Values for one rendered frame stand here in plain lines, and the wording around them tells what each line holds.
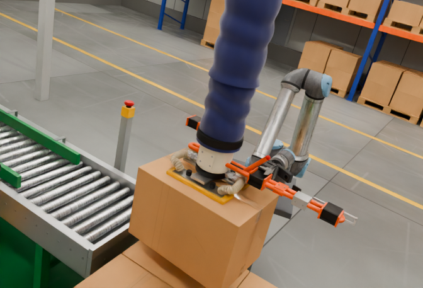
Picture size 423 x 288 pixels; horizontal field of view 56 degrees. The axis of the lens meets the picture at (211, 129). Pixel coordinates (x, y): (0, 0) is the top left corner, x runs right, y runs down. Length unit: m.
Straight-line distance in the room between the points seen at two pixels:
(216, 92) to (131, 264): 1.02
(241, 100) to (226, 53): 0.22
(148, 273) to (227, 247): 0.54
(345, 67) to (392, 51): 1.47
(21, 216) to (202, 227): 1.14
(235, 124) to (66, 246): 1.14
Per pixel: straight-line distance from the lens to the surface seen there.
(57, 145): 3.07
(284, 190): 1.83
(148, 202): 2.05
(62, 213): 2.55
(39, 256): 2.58
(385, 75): 8.82
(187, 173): 1.96
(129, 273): 2.20
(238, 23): 1.68
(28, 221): 2.53
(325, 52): 9.10
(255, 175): 1.86
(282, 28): 10.79
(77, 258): 2.33
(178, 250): 2.03
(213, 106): 1.79
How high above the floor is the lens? 2.07
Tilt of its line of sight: 23 degrees down
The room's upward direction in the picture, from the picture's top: 14 degrees clockwise
